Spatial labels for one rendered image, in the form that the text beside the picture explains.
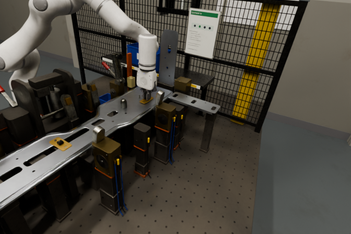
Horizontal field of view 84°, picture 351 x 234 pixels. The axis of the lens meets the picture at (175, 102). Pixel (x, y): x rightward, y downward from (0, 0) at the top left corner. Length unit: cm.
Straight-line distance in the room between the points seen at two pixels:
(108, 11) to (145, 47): 21
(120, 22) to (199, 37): 65
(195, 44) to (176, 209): 104
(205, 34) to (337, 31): 189
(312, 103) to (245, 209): 236
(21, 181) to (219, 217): 75
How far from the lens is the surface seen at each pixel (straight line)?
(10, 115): 94
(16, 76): 136
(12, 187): 77
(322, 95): 318
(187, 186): 105
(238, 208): 105
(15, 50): 122
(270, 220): 200
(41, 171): 78
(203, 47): 143
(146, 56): 94
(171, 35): 121
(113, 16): 96
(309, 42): 295
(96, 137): 73
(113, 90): 119
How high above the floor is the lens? 152
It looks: 29 degrees down
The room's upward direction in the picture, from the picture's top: 6 degrees clockwise
